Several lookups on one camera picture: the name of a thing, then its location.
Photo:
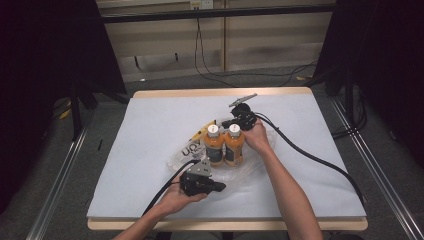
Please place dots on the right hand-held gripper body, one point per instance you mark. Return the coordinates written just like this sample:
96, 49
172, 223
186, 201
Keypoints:
245, 115

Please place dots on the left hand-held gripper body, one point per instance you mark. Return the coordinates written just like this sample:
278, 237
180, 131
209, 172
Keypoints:
196, 183

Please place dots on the orange drink bottle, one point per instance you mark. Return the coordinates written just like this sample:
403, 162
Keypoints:
234, 146
214, 146

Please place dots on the clear plastic bag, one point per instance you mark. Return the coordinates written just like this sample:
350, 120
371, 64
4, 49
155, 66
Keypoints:
190, 153

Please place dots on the person's left hand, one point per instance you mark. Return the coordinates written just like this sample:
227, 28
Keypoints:
180, 200

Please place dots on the person's right hand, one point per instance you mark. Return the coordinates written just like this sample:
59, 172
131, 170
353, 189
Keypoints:
256, 138

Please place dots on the white table mat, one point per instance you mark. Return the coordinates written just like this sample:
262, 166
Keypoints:
133, 133

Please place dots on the small black floor item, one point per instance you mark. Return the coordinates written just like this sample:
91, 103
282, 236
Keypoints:
100, 144

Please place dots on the black horizontal bar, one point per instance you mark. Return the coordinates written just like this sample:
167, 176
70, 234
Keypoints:
216, 13

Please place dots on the black stand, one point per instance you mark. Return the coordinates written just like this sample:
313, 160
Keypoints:
349, 96
75, 110

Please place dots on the black curtain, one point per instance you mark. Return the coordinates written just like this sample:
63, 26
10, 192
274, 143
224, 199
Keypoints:
383, 50
40, 66

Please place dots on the wall power outlet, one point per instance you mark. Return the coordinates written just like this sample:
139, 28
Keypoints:
201, 4

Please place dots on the metal floor rail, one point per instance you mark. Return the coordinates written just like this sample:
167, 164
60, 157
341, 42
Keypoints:
390, 186
56, 186

